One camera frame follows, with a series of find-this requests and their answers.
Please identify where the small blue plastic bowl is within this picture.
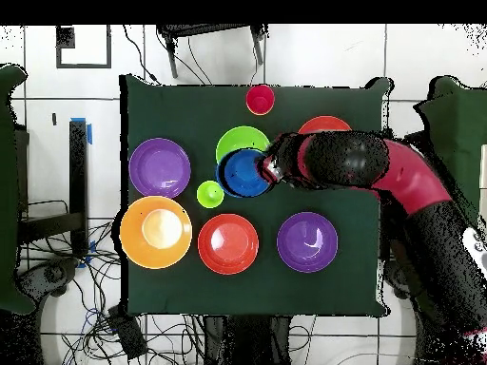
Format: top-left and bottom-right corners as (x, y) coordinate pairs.
(215, 148), (274, 199)

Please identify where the green plastic bowl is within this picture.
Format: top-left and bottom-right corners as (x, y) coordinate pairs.
(215, 125), (271, 165)

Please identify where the red plastic cup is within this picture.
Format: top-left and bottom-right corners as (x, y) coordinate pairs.
(245, 84), (276, 116)

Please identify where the green plastic cup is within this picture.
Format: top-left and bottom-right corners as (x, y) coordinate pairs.
(196, 180), (225, 209)

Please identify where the orange-red plastic bowl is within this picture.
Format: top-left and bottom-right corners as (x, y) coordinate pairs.
(297, 115), (353, 135)
(197, 213), (261, 276)

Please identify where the purple plastic bowl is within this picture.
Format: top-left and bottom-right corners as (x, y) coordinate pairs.
(276, 211), (339, 274)
(127, 137), (192, 200)

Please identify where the dark green tablecloth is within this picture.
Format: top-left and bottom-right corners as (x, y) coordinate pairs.
(119, 73), (393, 318)

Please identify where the large orange plastic bowl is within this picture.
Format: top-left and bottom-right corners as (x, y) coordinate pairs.
(119, 195), (194, 270)

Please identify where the blue tape strip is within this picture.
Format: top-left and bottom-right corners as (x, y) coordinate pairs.
(69, 116), (93, 145)

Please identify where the neighbouring green table cloth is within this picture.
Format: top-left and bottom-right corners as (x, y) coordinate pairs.
(0, 63), (35, 315)
(414, 75), (487, 225)

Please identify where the white box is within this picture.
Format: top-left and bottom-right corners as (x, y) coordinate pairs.
(478, 143), (487, 199)

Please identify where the black power adapter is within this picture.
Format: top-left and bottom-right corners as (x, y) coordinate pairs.
(106, 305), (148, 360)

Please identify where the black camera stand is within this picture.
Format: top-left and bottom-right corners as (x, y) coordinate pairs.
(156, 24), (269, 79)

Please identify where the black floor cable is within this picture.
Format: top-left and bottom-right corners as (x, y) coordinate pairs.
(122, 24), (160, 84)

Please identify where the black metal frame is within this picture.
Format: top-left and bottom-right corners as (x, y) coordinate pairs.
(16, 120), (89, 256)

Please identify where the tangle of floor cables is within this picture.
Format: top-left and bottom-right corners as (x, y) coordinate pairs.
(18, 199), (206, 365)

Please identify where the black square floor frame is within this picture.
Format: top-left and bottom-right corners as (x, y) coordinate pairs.
(55, 25), (112, 69)

